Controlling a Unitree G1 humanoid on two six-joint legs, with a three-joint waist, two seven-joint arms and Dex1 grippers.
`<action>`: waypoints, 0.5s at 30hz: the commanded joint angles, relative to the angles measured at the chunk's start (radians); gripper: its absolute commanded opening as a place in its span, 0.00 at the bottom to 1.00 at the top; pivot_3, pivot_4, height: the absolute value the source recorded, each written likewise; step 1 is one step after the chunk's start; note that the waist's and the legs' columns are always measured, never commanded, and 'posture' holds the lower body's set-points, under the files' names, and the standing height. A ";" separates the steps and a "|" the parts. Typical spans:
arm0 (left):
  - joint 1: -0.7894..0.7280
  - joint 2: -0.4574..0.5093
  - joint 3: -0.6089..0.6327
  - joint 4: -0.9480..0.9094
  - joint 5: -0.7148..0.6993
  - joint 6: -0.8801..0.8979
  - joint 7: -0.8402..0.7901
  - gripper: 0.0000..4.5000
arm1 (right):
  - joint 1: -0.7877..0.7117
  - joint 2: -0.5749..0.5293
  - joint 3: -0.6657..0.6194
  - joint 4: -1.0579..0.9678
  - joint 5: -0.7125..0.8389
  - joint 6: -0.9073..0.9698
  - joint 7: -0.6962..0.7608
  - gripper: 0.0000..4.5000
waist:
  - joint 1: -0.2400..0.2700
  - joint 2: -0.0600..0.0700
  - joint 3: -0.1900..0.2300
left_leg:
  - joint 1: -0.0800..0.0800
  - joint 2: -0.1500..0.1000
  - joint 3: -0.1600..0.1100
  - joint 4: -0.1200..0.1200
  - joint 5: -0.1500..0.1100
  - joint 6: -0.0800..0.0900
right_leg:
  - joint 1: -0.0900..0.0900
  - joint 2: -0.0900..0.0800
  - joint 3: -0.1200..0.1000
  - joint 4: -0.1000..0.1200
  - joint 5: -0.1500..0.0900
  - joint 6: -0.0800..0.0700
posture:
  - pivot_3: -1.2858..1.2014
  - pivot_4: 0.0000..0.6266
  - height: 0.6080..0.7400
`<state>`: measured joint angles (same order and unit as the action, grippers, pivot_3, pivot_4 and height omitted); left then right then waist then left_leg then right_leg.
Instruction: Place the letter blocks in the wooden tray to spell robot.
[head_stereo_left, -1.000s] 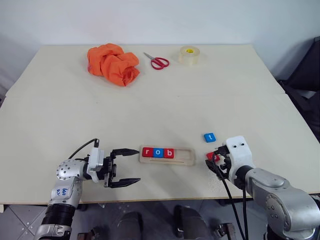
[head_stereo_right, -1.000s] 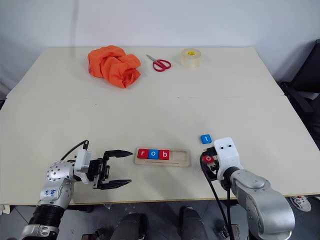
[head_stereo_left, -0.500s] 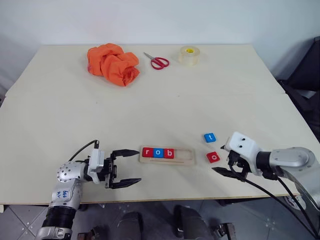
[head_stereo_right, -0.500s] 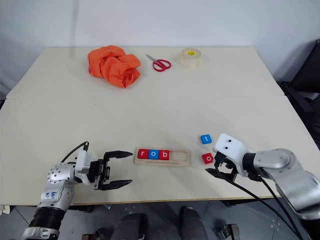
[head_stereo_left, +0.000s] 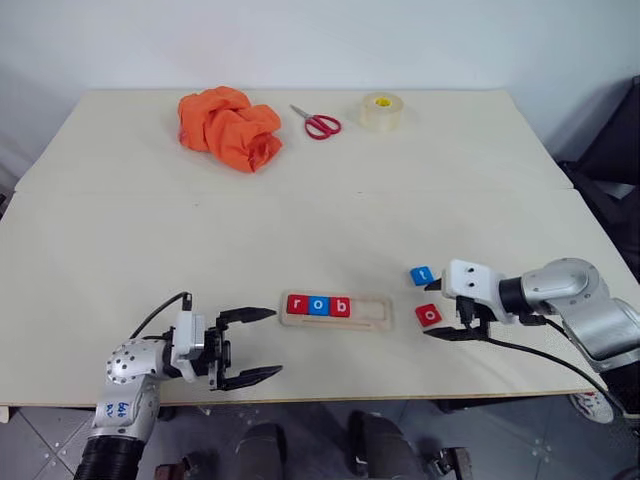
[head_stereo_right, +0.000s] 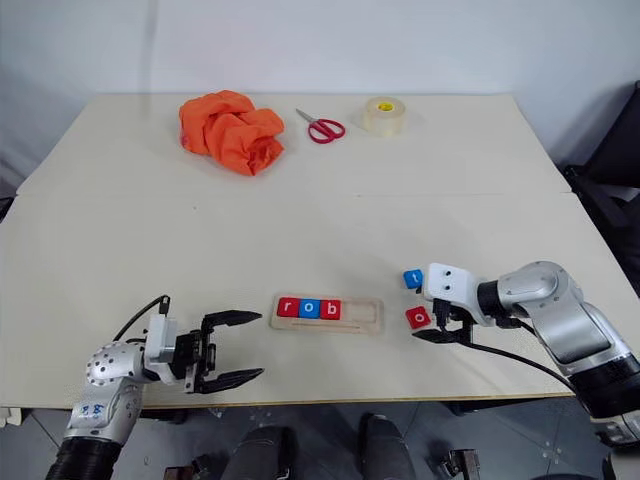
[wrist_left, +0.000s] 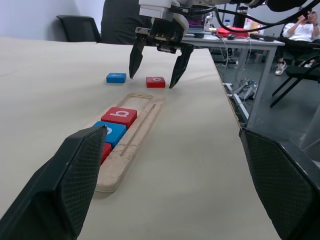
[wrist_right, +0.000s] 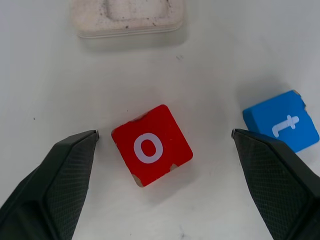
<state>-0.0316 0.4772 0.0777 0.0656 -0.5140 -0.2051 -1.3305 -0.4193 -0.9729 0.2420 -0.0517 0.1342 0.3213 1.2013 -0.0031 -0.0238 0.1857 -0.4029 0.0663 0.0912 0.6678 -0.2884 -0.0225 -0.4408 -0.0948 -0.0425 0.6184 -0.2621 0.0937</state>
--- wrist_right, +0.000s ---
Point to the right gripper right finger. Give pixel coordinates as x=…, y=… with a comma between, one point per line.
x=282, y=195

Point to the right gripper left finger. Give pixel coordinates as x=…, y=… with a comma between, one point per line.
x=50, y=195

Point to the red letter tile o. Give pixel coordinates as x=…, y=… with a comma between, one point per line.
x=155, y=122

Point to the blue letter tile t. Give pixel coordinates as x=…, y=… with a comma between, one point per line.
x=270, y=112

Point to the white foam tray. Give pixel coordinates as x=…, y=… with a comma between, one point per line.
x=95, y=22

